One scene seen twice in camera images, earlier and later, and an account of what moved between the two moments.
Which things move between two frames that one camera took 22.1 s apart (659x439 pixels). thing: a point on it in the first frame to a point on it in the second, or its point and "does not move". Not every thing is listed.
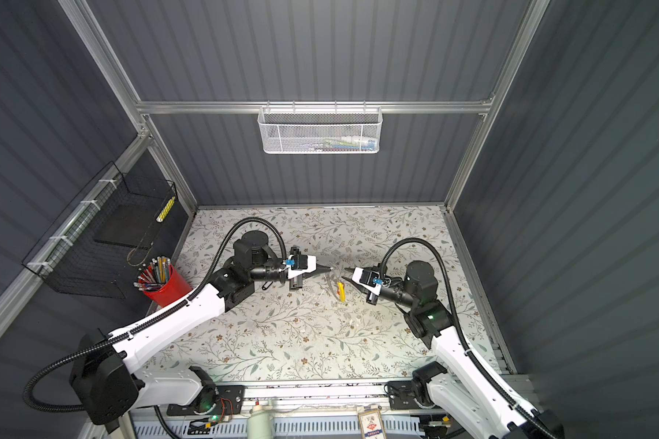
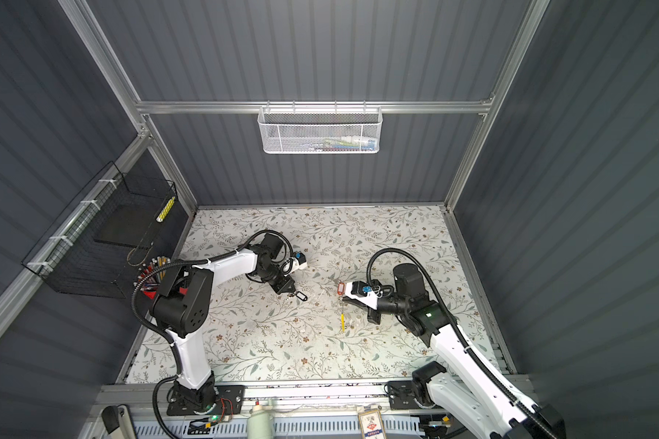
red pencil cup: [162, 282] does not move
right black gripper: [372, 301] to [373, 315]
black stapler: [112, 426] does not move
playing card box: [371, 422] does not move
